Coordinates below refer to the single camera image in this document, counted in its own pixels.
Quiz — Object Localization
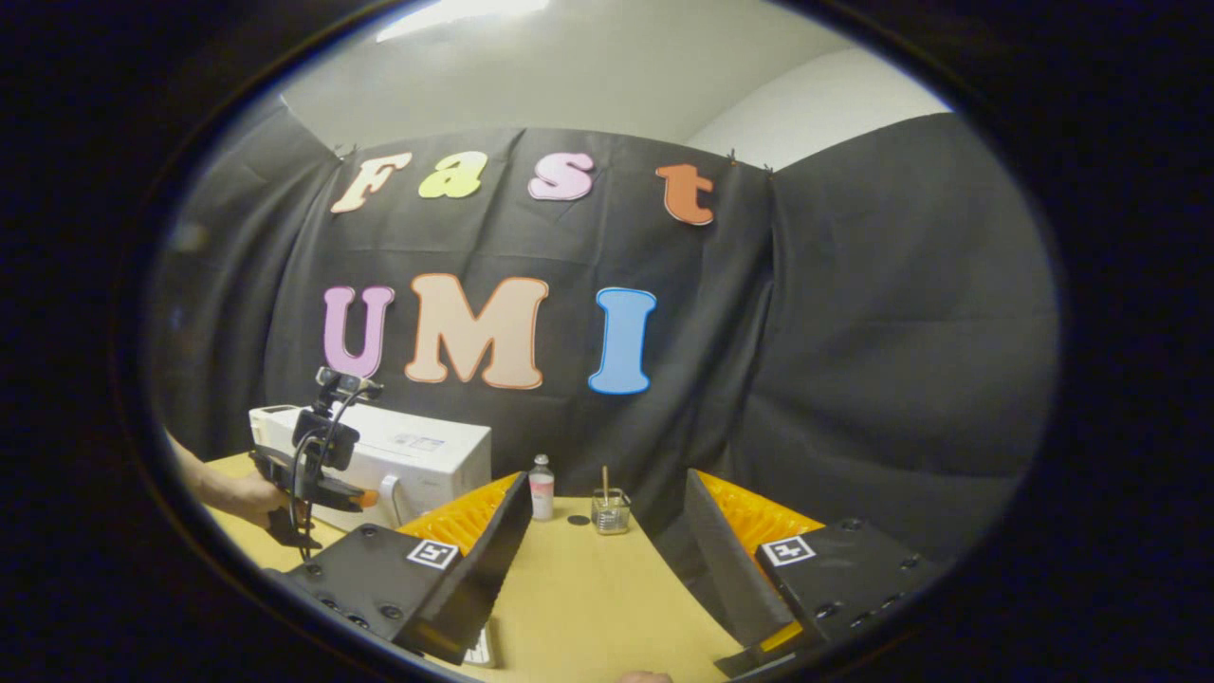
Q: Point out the white microwave oven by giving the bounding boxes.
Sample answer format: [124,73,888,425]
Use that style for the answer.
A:
[285,410,492,532]

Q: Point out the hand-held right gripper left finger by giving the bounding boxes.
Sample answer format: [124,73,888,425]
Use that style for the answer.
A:
[275,471,534,667]

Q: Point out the black cable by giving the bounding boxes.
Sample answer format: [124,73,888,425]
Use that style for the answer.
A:
[287,379,366,561]

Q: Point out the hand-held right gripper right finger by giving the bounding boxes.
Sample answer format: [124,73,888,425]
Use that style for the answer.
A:
[683,469,945,679]

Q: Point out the small pink label bottle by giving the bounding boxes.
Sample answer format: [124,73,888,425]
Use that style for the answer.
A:
[529,453,556,522]

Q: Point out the white plastic tray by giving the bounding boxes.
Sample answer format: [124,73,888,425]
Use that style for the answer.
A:
[460,618,498,671]

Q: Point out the clear glass cup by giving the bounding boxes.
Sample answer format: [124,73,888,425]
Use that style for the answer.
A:
[591,488,633,536]

